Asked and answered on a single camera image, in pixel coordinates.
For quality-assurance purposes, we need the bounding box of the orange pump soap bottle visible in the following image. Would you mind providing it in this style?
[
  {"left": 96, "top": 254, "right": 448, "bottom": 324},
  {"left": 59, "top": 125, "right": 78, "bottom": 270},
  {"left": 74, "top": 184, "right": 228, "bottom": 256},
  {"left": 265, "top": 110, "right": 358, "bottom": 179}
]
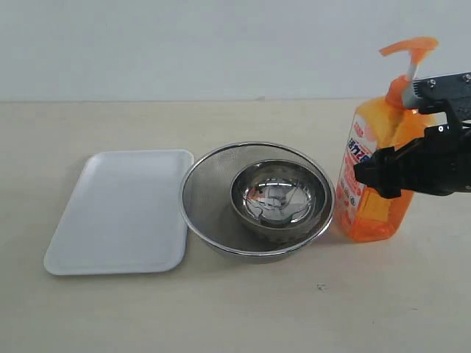
[{"left": 336, "top": 37, "right": 439, "bottom": 242}]

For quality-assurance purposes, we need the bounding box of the small stainless steel bowl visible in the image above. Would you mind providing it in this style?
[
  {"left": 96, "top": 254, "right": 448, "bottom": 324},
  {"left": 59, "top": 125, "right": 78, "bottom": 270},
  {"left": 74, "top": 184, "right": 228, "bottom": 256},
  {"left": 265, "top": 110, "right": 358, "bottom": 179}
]
[{"left": 230, "top": 159, "right": 333, "bottom": 243}]

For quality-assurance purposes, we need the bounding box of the steel mesh colander bowl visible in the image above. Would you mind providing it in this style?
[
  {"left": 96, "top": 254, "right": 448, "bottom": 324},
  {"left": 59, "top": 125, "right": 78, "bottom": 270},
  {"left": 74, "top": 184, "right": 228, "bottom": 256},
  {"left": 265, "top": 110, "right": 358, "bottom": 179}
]
[{"left": 179, "top": 141, "right": 335, "bottom": 263}]

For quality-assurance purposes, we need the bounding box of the white rectangular plastic tray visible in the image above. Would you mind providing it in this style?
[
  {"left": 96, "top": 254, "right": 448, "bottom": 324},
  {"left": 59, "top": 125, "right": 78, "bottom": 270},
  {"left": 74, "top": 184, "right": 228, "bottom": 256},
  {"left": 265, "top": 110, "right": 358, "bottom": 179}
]
[{"left": 43, "top": 149, "right": 194, "bottom": 276}]

